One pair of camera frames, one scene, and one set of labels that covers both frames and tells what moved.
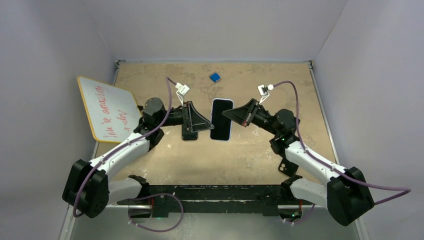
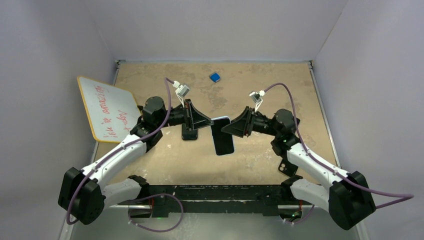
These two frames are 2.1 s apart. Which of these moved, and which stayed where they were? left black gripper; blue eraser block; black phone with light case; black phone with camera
Moved: black phone with light case
Stayed: blue eraser block; left black gripper; black phone with camera
